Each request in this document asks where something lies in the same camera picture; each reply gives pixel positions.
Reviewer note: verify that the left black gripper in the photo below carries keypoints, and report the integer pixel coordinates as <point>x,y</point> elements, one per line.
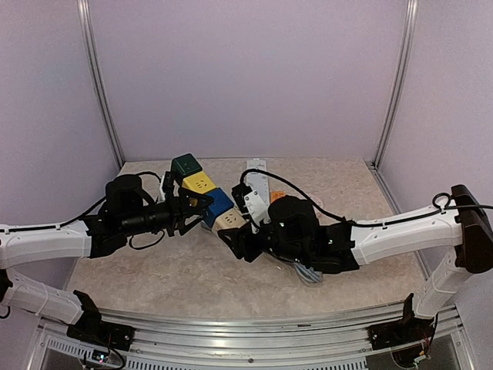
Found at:
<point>178,213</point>

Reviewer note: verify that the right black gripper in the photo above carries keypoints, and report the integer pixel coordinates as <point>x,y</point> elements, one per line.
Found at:
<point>243,244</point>

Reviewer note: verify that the beige cube socket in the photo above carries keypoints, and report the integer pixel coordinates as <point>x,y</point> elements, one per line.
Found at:
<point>228,220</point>

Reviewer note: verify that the yellow cube socket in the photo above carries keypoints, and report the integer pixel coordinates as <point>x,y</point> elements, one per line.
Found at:
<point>198,183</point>

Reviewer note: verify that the blue cube socket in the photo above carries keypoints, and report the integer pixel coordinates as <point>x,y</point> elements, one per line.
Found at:
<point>221,204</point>

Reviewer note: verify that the dark green cube socket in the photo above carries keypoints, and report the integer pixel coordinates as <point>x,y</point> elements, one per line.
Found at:
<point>185,165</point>

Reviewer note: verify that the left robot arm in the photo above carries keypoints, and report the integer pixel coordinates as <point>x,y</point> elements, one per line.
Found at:
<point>126,210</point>

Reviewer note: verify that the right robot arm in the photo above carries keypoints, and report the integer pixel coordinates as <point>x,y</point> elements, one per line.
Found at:
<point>297,230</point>

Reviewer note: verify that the orange power adapter socket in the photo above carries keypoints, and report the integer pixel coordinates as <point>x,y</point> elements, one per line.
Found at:
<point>275,195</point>

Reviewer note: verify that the round pink power socket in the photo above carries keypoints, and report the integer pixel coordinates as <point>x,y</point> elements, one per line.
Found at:
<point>317,201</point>

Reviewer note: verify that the light blue power strip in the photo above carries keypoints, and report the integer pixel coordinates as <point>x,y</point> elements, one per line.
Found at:
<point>206,227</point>

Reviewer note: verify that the long white power strip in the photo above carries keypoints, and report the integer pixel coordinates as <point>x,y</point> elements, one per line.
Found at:
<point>258,181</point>

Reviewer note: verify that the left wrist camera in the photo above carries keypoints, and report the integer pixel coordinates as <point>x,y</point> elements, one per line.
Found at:
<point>167,187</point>

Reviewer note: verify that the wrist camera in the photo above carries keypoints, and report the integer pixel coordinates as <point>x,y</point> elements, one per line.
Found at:
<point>167,187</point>
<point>250,203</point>

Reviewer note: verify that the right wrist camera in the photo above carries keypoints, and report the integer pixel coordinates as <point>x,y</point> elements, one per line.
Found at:
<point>250,203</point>

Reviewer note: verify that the aluminium front rail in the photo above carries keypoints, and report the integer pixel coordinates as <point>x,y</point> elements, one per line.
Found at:
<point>336,340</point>

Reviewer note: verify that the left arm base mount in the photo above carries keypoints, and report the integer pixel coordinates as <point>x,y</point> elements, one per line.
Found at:
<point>107,334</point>

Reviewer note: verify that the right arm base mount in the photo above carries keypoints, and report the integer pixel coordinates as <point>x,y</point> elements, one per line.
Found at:
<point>400,332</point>

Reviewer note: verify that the left aluminium frame post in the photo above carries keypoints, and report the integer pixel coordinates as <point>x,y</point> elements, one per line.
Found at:
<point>89,39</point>

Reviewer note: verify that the aluminium frame post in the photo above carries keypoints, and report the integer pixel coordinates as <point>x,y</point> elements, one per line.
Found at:
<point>411,15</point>
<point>89,39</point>

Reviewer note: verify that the right aluminium frame post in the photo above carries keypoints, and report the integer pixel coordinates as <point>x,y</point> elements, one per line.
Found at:
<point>411,15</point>

